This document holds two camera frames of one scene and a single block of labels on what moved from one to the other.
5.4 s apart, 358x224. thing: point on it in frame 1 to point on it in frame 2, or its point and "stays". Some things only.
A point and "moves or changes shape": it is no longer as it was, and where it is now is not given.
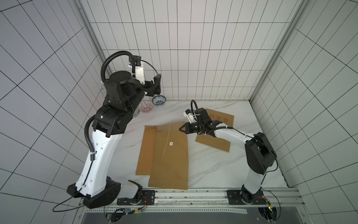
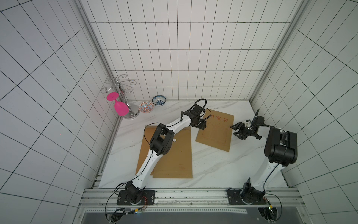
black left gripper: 152,92 to 203,125
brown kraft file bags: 210,140 stays
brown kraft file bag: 169,167 moves or changes shape
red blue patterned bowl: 146,107 stays
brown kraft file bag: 146,156 stays
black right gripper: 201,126 to 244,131
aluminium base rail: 211,201 stays
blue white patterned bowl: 159,100 stays
